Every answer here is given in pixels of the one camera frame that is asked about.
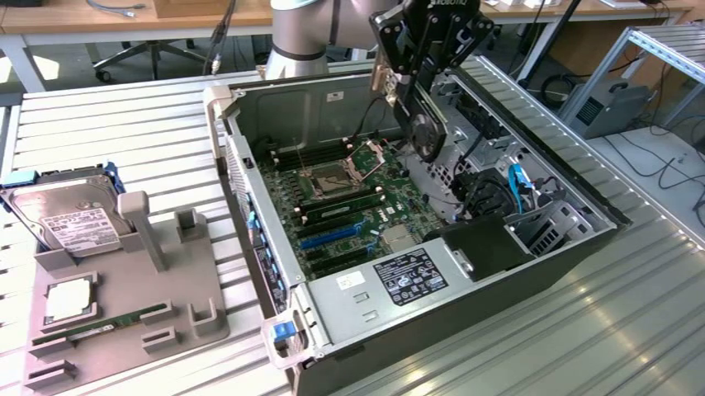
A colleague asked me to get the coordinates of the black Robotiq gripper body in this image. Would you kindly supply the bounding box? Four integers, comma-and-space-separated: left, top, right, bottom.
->
400, 0, 483, 42

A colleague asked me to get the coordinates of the graphics card with metal bracket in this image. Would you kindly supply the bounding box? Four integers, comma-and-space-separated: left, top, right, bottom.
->
371, 57, 450, 163

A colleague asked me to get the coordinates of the black stand pole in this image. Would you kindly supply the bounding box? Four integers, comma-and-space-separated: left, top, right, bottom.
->
514, 0, 583, 83

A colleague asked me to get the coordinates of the perforated metal drive cage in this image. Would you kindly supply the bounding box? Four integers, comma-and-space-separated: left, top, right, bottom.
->
407, 70, 524, 224

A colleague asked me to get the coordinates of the metal socket cover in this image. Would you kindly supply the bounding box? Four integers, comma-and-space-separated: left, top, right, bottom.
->
343, 139, 391, 182

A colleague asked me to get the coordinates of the grey computer tower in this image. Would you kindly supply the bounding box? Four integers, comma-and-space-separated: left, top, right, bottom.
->
571, 80, 655, 140

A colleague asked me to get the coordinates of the black RAM slot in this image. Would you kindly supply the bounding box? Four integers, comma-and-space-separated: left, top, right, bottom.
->
273, 148, 353, 167
276, 153, 356, 172
272, 144, 351, 162
271, 139, 349, 157
300, 187, 385, 207

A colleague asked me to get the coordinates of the thin metal locking lever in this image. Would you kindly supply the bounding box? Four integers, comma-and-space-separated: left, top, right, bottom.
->
295, 138, 309, 177

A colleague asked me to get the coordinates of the brown cardboard box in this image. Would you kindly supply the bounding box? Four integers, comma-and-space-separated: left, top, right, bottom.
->
153, 0, 236, 19

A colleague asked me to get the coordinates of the CPU socket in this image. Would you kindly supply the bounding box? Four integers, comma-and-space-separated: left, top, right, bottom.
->
299, 163, 364, 201

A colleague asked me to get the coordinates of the green motherboard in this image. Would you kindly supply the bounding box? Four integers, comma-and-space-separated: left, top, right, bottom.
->
255, 138, 448, 282

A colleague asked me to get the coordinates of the RAM stick with white label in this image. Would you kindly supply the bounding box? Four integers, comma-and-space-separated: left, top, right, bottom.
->
301, 196, 384, 219

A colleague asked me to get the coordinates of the office chair with grey legs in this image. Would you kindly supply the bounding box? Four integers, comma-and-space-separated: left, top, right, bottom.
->
90, 39, 219, 83

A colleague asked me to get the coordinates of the long black expansion slot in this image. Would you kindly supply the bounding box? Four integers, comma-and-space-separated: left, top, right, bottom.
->
305, 248, 368, 269
295, 217, 356, 239
311, 258, 372, 278

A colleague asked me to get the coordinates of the silver chipset heatsink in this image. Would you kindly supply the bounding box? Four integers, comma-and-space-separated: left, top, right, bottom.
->
381, 226, 415, 252

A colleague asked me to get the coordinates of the silver metal disk bay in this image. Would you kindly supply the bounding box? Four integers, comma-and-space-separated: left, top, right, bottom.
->
503, 199, 619, 259

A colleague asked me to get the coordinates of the blue expansion slot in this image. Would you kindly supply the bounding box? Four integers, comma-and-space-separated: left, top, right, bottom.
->
299, 228, 360, 250

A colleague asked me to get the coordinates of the black plastic shroud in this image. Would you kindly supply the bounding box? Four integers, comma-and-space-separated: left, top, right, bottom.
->
438, 215, 536, 285

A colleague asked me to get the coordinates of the blue disk carrier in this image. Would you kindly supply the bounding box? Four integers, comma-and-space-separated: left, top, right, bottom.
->
0, 162, 126, 215

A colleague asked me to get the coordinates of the open black PC case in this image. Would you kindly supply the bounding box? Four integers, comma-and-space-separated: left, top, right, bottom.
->
203, 60, 633, 396

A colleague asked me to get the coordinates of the silver power supply with label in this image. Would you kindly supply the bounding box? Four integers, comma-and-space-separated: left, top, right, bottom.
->
304, 238, 475, 347

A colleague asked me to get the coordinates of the silver hard disk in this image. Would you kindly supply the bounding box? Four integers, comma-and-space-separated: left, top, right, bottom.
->
8, 175, 137, 259

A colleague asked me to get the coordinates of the grey parts rack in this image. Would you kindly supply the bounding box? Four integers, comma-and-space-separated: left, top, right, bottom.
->
21, 190, 231, 393

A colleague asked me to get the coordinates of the silver CPU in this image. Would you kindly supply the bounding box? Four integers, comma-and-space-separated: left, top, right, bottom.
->
42, 281, 93, 321

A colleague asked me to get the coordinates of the green RAM stick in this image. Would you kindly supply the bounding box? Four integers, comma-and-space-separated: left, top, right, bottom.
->
30, 303, 169, 347

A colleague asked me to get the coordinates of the coiled black cable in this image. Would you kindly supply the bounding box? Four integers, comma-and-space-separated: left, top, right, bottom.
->
540, 73, 575, 109

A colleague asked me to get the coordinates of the long black cable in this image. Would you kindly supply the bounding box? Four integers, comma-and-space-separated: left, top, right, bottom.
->
351, 97, 400, 144

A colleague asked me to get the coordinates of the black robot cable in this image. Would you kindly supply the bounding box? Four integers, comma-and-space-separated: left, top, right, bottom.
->
208, 0, 237, 76

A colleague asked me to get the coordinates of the aluminium profile frame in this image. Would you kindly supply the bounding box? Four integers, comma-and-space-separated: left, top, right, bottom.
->
556, 24, 705, 130

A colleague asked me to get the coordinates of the blue SATA wire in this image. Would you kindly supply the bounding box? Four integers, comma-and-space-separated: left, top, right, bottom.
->
508, 163, 534, 216

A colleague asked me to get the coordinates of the black cable bundle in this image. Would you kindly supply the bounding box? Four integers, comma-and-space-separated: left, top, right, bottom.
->
454, 167, 524, 222

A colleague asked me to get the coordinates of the black floor cable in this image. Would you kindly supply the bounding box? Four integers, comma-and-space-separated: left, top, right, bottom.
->
602, 123, 705, 191

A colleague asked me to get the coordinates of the grey network cable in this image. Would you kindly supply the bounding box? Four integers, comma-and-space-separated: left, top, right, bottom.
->
85, 0, 148, 18

